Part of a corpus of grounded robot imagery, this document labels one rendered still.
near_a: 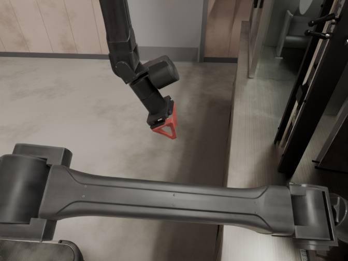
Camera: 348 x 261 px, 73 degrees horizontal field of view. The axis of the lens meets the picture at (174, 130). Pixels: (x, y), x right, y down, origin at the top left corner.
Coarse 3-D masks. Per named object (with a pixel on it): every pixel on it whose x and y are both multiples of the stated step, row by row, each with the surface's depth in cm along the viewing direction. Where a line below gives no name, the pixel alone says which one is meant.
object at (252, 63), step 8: (256, 0) 154; (256, 8) 161; (264, 8) 110; (264, 16) 112; (264, 24) 114; (264, 32) 116; (256, 40) 120; (256, 48) 122; (256, 56) 124; (256, 64) 127
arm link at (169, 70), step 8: (120, 64) 56; (128, 64) 56; (144, 64) 61; (152, 64) 58; (160, 64) 57; (168, 64) 57; (120, 72) 57; (128, 72) 57; (136, 72) 60; (144, 72) 58; (152, 72) 59; (160, 72) 58; (168, 72) 58; (176, 72) 61; (128, 80) 58; (152, 80) 59; (160, 80) 59; (168, 80) 59; (176, 80) 60; (160, 88) 61
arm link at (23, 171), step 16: (0, 160) 29; (16, 160) 28; (32, 160) 28; (0, 176) 27; (16, 176) 27; (32, 176) 28; (0, 192) 26; (16, 192) 27; (32, 192) 28; (0, 208) 26; (16, 208) 26; (32, 208) 27
